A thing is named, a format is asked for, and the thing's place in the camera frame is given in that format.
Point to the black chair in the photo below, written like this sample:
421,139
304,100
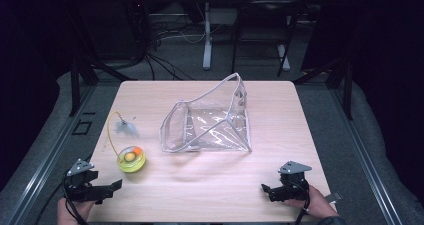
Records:
263,18

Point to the person's left hand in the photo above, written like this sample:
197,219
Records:
68,215

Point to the yellow round toy with feather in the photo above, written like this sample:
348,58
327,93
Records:
131,158

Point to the black metal frame strut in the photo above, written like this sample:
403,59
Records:
75,85
348,88

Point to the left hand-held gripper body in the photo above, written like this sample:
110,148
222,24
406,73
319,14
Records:
80,188

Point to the white desk with legs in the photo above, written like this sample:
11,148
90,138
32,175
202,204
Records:
207,35

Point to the person's dark sleeve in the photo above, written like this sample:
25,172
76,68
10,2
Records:
333,221

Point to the clear plastic bag grey trim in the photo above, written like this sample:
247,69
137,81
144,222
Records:
213,125

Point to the person's right hand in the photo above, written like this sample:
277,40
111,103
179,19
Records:
318,205

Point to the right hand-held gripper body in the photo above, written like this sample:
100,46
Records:
293,188

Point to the aluminium rail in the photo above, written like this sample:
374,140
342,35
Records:
363,158
50,158

